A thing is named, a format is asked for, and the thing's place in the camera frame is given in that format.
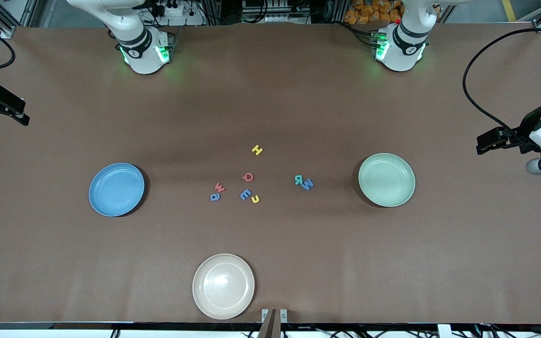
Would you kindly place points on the beige round plate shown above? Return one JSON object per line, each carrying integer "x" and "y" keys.
{"x": 223, "y": 286}

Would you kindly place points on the teal foam letter R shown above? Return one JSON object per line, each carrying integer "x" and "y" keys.
{"x": 298, "y": 178}

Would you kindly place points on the long white power strip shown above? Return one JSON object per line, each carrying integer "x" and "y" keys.
{"x": 280, "y": 19}

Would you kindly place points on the blue three-armed foam letter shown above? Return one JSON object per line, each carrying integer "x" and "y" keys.
{"x": 245, "y": 194}

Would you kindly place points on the grey metal bracket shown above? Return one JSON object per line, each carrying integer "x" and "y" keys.
{"x": 283, "y": 313}

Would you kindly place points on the red foam letter Q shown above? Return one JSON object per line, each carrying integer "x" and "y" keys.
{"x": 243, "y": 177}

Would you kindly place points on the yellow foam letter H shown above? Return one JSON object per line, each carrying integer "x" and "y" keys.
{"x": 257, "y": 150}

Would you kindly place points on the blue foam letter M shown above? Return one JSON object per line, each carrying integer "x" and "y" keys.
{"x": 307, "y": 185}

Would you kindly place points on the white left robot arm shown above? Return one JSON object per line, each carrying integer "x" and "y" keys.
{"x": 399, "y": 58}

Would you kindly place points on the red foam letter w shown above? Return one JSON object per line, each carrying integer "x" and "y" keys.
{"x": 220, "y": 188}

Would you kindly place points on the dark brown post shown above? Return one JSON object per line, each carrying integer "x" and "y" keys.
{"x": 270, "y": 328}

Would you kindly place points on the brown table cover sheet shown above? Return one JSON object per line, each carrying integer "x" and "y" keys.
{"x": 392, "y": 263}

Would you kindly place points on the green round plate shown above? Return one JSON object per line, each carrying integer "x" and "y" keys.
{"x": 386, "y": 180}

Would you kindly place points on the blue round plate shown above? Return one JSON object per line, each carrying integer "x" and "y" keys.
{"x": 116, "y": 189}

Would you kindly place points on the orange objects pile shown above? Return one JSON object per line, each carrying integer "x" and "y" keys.
{"x": 364, "y": 14}

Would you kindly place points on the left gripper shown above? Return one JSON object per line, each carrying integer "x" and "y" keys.
{"x": 525, "y": 130}

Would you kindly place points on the yellow foam letter u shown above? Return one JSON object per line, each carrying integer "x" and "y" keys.
{"x": 256, "y": 202}

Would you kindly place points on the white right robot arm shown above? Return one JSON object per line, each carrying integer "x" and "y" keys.
{"x": 143, "y": 58}

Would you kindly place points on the white power strip with plugs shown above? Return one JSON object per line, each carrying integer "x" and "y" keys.
{"x": 190, "y": 19}

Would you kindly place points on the blue foam letter a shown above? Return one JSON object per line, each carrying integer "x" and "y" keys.
{"x": 219, "y": 196}

